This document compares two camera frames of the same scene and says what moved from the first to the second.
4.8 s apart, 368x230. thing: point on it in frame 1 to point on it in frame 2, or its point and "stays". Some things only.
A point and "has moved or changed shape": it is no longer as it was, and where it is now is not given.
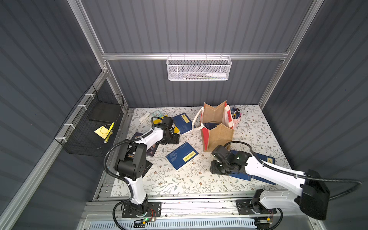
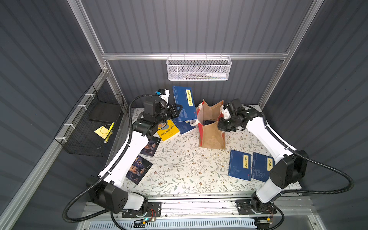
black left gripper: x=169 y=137 to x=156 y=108
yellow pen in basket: x=109 y=133 stays
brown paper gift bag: x=216 y=124 stays
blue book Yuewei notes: x=181 y=155 to x=183 y=96
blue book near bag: x=184 y=123 stays
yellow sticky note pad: x=102 y=132 stays
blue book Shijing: x=210 y=125 has moved or changed shape
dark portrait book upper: x=150 y=152 stays
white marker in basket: x=222 y=74 stays
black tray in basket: x=105 y=112 stays
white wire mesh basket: x=199 y=68 stays
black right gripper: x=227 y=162 to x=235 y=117
